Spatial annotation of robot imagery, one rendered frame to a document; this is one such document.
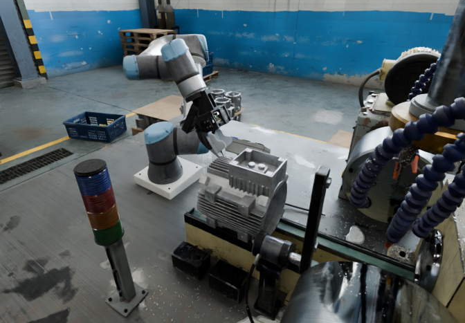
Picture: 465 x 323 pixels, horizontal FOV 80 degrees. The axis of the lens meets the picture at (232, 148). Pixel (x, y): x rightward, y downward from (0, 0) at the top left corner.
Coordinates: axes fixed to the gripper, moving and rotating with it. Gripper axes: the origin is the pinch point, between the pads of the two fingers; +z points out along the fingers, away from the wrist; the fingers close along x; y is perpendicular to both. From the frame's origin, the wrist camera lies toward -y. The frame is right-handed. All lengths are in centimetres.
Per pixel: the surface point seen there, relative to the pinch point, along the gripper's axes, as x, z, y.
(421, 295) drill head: -29, 19, 47
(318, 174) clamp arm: -20.9, 2.7, 36.9
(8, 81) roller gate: 187, -229, -593
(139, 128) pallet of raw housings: 146, -25, -230
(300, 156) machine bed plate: 63, 29, -7
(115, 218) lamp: -35.3, -2.6, -4.0
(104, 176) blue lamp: -35.1, -12.0, 1.5
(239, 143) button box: 12.4, 0.9, -0.7
